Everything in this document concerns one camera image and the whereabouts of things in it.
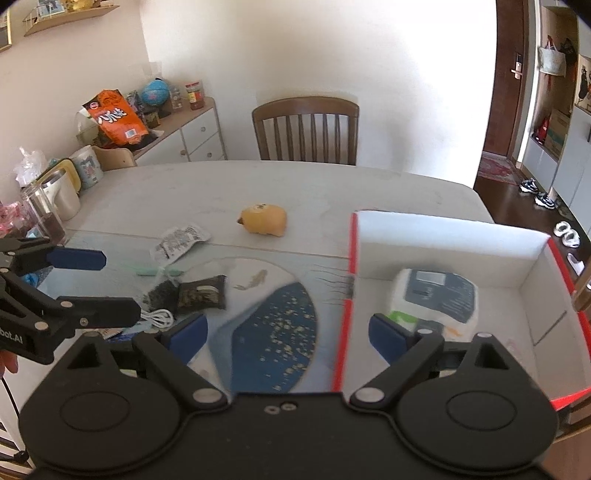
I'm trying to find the white coiled cable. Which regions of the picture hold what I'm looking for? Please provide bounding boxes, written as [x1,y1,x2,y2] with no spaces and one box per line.
[139,308,176,330]

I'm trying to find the white wooden sideboard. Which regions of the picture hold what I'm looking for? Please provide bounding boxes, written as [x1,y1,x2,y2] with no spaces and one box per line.
[76,97,228,168]

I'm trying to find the red white cardboard box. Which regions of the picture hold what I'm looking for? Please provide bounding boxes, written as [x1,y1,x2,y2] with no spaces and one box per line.
[331,210,591,414]

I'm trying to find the white printed snack packet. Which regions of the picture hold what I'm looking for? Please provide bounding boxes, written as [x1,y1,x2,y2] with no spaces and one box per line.
[151,224,212,266]

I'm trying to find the white printed mug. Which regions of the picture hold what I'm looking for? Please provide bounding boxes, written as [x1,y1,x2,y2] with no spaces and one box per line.
[69,145,105,189]

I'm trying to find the red patterned rug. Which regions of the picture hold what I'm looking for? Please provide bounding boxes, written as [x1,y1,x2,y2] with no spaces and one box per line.
[475,152,520,188]

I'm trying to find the white marble desktop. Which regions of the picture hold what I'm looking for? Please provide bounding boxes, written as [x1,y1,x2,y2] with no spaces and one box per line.
[0,159,497,395]

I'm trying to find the brown wooden chair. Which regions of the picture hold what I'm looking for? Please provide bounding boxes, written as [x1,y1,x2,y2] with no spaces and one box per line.
[571,265,591,319]
[252,96,361,166]

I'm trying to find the wooden wall shelf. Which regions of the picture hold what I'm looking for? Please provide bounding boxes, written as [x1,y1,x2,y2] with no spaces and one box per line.
[23,0,121,37]

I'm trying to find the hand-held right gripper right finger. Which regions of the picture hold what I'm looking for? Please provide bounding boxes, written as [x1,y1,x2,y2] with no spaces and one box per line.
[348,314,514,410]

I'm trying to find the dark granular tea packet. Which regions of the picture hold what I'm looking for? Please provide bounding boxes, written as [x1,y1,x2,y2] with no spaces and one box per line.
[141,279,180,315]

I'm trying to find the dark hanging bag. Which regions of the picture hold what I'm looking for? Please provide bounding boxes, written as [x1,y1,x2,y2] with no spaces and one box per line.
[556,34,578,65]

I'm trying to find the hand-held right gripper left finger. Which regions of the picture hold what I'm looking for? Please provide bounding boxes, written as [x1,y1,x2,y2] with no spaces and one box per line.
[67,314,229,411]

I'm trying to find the pale tote bag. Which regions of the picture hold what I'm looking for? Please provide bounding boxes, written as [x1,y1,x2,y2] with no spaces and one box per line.
[538,37,568,77]

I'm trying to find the black cable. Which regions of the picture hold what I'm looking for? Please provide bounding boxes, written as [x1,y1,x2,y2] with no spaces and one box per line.
[0,375,26,464]

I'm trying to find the clear plastic bag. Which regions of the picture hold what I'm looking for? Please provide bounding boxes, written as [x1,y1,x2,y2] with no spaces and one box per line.
[13,147,49,188]

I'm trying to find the white wooden wall cabinet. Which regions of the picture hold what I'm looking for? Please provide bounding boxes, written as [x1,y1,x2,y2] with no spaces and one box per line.
[517,0,591,222]

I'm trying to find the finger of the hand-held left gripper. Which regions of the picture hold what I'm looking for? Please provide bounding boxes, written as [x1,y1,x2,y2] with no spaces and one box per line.
[0,236,107,278]
[0,277,142,332]

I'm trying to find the brown cardboard carton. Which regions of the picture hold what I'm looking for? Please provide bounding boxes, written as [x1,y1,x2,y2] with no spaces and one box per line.
[545,108,571,160]

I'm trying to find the orange snack bag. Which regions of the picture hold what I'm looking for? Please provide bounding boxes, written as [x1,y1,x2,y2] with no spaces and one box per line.
[82,89,149,146]

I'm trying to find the pink packets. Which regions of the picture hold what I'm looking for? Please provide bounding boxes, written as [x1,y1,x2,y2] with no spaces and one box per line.
[0,200,28,241]

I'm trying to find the yellow plush toy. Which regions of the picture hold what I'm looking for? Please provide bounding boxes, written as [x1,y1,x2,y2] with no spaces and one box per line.
[237,203,288,238]

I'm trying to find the dark brown snack packet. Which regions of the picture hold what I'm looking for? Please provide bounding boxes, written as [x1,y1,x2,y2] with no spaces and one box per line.
[177,275,228,315]

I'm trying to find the white blue tissue pack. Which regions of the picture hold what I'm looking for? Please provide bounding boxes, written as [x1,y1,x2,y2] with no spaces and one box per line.
[387,268,481,346]

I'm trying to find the glass jar dark contents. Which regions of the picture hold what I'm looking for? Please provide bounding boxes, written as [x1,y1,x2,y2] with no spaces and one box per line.
[21,187,66,245]

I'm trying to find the blue globe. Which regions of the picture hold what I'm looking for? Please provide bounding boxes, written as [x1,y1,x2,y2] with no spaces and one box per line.
[141,78,169,120]

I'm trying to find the yellow rimmed container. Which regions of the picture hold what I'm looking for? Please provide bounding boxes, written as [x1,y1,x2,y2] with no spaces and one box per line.
[34,158,81,190]

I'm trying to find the brown door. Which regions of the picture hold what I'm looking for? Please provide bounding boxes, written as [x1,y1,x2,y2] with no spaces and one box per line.
[480,0,541,161]

